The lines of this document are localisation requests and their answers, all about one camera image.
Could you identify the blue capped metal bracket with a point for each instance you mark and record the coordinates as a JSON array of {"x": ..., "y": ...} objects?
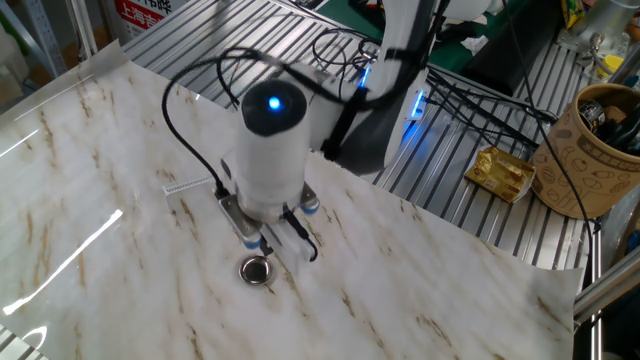
[{"x": 310, "y": 202}]

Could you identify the small yellow item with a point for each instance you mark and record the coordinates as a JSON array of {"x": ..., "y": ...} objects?
[{"x": 610, "y": 65}]

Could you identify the white marble pattern mat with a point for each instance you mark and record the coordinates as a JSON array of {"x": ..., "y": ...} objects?
[{"x": 150, "y": 260}]

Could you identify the yellow green snack bag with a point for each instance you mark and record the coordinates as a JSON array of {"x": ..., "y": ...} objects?
[{"x": 572, "y": 12}]

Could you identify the crumpled white paper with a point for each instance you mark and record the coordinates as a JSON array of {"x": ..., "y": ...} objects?
[{"x": 475, "y": 45}]

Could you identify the golden snack packet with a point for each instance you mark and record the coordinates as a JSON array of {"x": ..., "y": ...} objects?
[{"x": 500, "y": 175}]

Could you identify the aluminium frame post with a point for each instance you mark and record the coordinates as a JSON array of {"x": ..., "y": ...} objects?
[{"x": 82, "y": 25}]

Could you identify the white box with red print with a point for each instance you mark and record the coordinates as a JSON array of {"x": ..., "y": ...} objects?
[{"x": 145, "y": 15}]

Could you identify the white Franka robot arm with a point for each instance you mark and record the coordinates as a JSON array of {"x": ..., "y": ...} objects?
[{"x": 270, "y": 160}]

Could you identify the green cutting mat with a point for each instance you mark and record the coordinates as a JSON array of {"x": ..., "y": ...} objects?
[{"x": 447, "y": 59}]

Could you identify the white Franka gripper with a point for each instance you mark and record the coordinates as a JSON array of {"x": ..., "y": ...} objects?
[{"x": 295, "y": 250}]

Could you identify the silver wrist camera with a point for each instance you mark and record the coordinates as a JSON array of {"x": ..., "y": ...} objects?
[{"x": 237, "y": 220}]

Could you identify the black box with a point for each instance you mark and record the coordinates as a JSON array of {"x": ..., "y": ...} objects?
[{"x": 510, "y": 55}]

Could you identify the aluminium frame rail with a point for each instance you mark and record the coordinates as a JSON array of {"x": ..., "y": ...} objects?
[{"x": 605, "y": 290}]

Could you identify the brown printed paper bucket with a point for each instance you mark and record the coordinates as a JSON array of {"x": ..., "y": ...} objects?
[{"x": 585, "y": 165}]

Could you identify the small white comb strip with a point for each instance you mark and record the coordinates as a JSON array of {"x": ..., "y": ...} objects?
[{"x": 187, "y": 186}]

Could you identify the grey perforated shelf post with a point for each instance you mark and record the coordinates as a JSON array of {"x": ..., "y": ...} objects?
[{"x": 42, "y": 35}]

